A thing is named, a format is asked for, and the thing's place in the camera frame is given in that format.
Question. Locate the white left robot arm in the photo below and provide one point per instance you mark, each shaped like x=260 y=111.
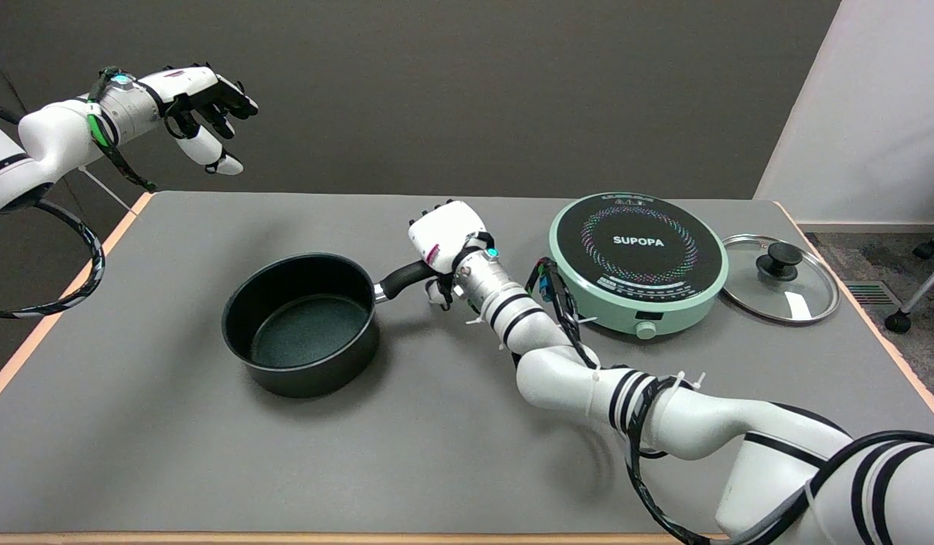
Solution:
x=51 y=136

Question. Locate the metal floor vent grille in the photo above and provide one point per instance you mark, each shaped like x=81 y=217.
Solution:
x=868 y=294

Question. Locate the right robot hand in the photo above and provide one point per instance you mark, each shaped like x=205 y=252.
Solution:
x=448 y=231

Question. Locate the glass lid with black knob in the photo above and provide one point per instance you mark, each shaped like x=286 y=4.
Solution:
x=779 y=261

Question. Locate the chair base with casters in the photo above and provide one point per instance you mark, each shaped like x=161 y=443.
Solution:
x=898 y=322

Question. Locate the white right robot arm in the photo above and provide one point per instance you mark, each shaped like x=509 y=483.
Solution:
x=558 y=371

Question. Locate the mint green induction cooker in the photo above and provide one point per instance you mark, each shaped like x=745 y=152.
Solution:
x=637 y=242

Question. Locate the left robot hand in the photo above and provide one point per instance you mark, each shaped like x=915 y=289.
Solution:
x=187 y=83

